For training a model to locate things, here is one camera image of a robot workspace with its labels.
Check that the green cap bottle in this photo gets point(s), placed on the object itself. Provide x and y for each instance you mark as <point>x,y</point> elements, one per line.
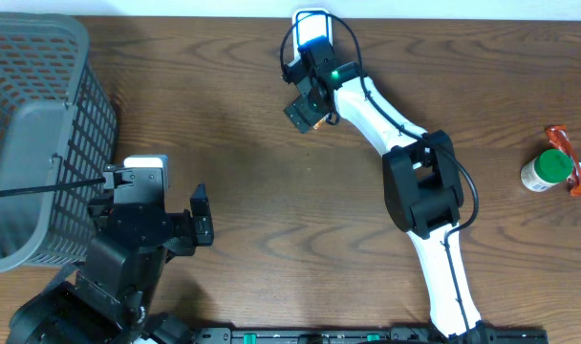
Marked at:
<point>545,171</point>

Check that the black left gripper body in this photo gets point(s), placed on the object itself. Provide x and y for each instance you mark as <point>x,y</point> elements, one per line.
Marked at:
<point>182,239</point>

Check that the white barcode scanner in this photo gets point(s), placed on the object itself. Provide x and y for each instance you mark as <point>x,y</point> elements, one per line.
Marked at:
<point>310,23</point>

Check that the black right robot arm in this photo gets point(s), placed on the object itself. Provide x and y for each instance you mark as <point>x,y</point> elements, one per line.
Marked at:
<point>422,180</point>

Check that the orange Kleenex tissue pack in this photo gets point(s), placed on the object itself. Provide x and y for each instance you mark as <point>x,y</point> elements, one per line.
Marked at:
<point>320,125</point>

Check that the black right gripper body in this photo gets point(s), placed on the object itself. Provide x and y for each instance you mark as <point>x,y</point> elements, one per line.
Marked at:
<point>309,92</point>

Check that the grey plastic mesh basket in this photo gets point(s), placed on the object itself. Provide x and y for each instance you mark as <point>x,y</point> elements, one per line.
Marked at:
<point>56,126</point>

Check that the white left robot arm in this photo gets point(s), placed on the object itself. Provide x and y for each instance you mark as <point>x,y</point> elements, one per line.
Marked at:
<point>107,297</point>

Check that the orange chocolate bar wrapper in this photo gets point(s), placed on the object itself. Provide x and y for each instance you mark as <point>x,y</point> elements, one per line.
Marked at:
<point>559,139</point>

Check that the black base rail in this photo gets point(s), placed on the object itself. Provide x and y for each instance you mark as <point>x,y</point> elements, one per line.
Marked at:
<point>343,335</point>

